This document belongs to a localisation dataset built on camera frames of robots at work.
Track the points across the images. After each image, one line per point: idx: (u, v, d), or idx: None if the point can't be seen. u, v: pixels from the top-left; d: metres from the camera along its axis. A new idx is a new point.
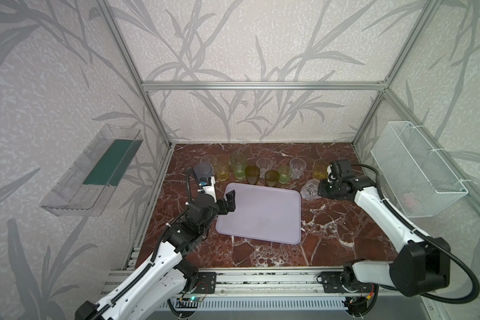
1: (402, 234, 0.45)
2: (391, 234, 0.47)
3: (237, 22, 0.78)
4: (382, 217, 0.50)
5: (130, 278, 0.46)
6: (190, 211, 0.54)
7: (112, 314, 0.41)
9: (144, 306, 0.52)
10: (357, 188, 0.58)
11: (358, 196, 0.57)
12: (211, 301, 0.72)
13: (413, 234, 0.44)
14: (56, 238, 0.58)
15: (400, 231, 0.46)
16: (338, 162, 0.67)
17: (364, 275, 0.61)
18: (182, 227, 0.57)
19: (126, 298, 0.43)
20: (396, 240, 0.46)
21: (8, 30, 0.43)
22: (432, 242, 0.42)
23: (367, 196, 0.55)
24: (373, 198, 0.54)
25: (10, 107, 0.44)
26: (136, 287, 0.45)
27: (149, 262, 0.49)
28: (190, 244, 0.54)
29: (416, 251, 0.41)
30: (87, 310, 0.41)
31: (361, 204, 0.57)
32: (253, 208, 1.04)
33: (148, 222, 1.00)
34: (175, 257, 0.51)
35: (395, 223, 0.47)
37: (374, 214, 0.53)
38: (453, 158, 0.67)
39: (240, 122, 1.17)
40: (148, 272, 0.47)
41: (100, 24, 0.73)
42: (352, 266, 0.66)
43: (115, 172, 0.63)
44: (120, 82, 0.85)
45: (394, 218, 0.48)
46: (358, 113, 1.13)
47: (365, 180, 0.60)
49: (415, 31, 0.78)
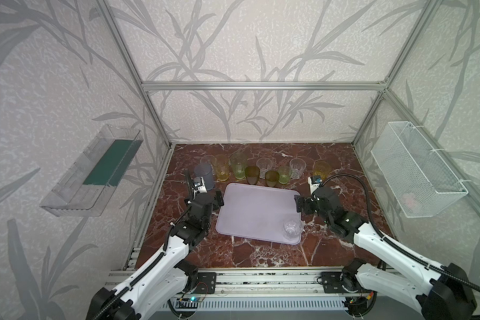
1: (421, 274, 0.43)
2: (408, 274, 0.46)
3: (237, 22, 0.78)
4: (391, 256, 0.49)
5: (142, 267, 0.48)
6: (192, 209, 0.59)
7: (131, 296, 0.42)
9: (152, 300, 0.52)
10: (353, 231, 0.56)
11: (358, 240, 0.55)
12: (210, 301, 0.72)
13: (429, 271, 0.43)
14: (56, 238, 0.58)
15: (418, 270, 0.44)
16: (327, 198, 0.61)
17: (370, 284, 0.61)
18: (186, 224, 0.62)
19: (142, 284, 0.45)
20: (417, 282, 0.44)
21: (8, 30, 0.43)
22: (450, 275, 0.44)
23: (366, 238, 0.53)
24: (374, 240, 0.52)
25: (10, 107, 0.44)
26: (150, 274, 0.47)
27: (162, 251, 0.52)
28: (196, 238, 0.59)
29: (444, 292, 0.40)
30: (106, 294, 0.42)
31: (362, 245, 0.56)
32: (252, 208, 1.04)
33: (148, 222, 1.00)
34: (184, 248, 0.55)
35: (408, 262, 0.46)
37: (382, 256, 0.51)
38: (452, 158, 0.67)
39: (240, 123, 1.17)
40: (160, 260, 0.50)
41: (100, 24, 0.73)
42: (357, 275, 0.64)
43: (115, 173, 0.63)
44: (120, 82, 0.85)
45: (406, 258, 0.47)
46: (358, 113, 1.13)
47: (354, 218, 0.59)
49: (415, 31, 0.78)
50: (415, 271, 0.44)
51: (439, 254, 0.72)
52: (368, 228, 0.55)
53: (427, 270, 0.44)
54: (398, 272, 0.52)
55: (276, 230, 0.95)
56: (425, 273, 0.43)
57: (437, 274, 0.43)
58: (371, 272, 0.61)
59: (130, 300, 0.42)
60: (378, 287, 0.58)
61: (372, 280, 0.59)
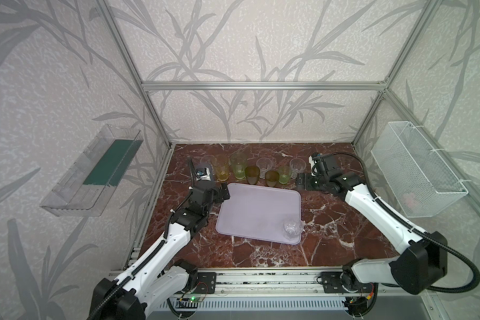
1: (402, 235, 0.44)
2: (390, 234, 0.46)
3: (237, 22, 0.78)
4: (378, 216, 0.49)
5: (144, 254, 0.47)
6: (193, 195, 0.59)
7: (134, 285, 0.42)
9: (156, 292, 0.52)
10: (347, 188, 0.55)
11: (350, 198, 0.55)
12: (210, 301, 0.72)
13: (411, 234, 0.44)
14: (56, 238, 0.58)
15: (399, 231, 0.45)
16: (322, 160, 0.64)
17: (364, 276, 0.61)
18: (187, 210, 0.62)
19: (145, 272, 0.44)
20: (396, 241, 0.45)
21: (8, 30, 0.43)
22: (432, 240, 0.42)
23: (358, 196, 0.53)
24: (365, 198, 0.52)
25: (10, 107, 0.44)
26: (152, 261, 0.46)
27: (162, 239, 0.51)
28: (198, 224, 0.58)
29: (420, 252, 0.41)
30: (108, 285, 0.41)
31: (352, 204, 0.55)
32: (252, 207, 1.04)
33: (148, 222, 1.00)
34: (185, 234, 0.54)
35: (393, 223, 0.46)
37: (368, 214, 0.51)
38: (453, 158, 0.67)
39: (240, 123, 1.17)
40: (161, 249, 0.49)
41: (100, 24, 0.73)
42: (352, 268, 0.65)
43: (116, 172, 0.64)
44: (120, 82, 0.85)
45: (391, 220, 0.47)
46: (358, 113, 1.13)
47: (352, 178, 0.58)
49: (415, 32, 0.78)
50: (397, 232, 0.45)
51: None
52: (364, 188, 0.55)
53: (410, 232, 0.44)
54: (381, 230, 0.49)
55: (276, 230, 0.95)
56: (406, 234, 0.44)
57: (418, 237, 0.43)
58: (363, 262, 0.62)
59: (133, 288, 0.41)
60: (372, 278, 0.58)
61: (362, 267, 0.61)
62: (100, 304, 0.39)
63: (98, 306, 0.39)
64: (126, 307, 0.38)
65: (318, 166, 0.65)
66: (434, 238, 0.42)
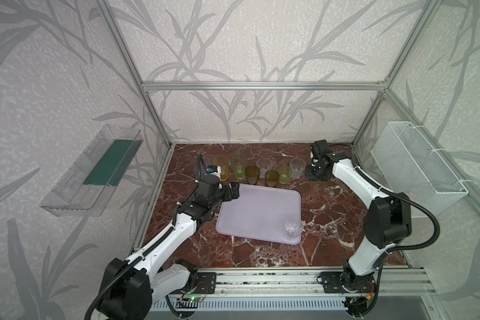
1: (370, 193, 0.51)
2: (362, 196, 0.54)
3: (237, 22, 0.78)
4: (354, 181, 0.57)
5: (154, 238, 0.49)
6: (198, 188, 0.62)
7: (144, 266, 0.43)
9: (160, 281, 0.53)
10: (334, 161, 0.64)
11: (335, 169, 0.64)
12: (211, 301, 0.72)
13: (380, 192, 0.51)
14: (56, 238, 0.58)
15: (369, 190, 0.52)
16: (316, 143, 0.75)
17: (360, 267, 0.63)
18: (193, 202, 0.64)
19: (154, 254, 0.46)
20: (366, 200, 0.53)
21: (8, 30, 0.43)
22: (397, 196, 0.49)
23: (341, 166, 0.62)
24: (347, 168, 0.61)
25: (10, 107, 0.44)
26: (162, 245, 0.48)
27: (171, 226, 0.53)
28: (203, 216, 0.60)
29: (382, 204, 0.48)
30: (118, 265, 0.42)
31: (336, 174, 0.65)
32: (252, 207, 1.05)
33: (148, 222, 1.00)
34: (192, 224, 0.56)
35: (365, 184, 0.54)
37: (348, 182, 0.60)
38: (453, 159, 0.67)
39: (240, 122, 1.17)
40: (170, 234, 0.51)
41: (100, 24, 0.73)
42: (350, 262, 0.67)
43: (116, 172, 0.64)
44: (120, 82, 0.85)
45: (364, 181, 0.55)
46: (358, 113, 1.13)
47: (340, 154, 0.67)
49: (415, 32, 0.78)
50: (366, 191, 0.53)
51: (440, 254, 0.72)
52: (348, 162, 0.63)
53: (378, 191, 0.52)
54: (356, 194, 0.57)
55: (276, 230, 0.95)
56: (375, 192, 0.51)
57: (386, 195, 0.50)
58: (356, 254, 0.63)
59: (144, 268, 0.42)
60: (365, 264, 0.60)
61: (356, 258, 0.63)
62: (111, 282, 0.40)
63: (108, 284, 0.40)
64: (137, 285, 0.39)
65: (312, 151, 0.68)
66: (399, 195, 0.49)
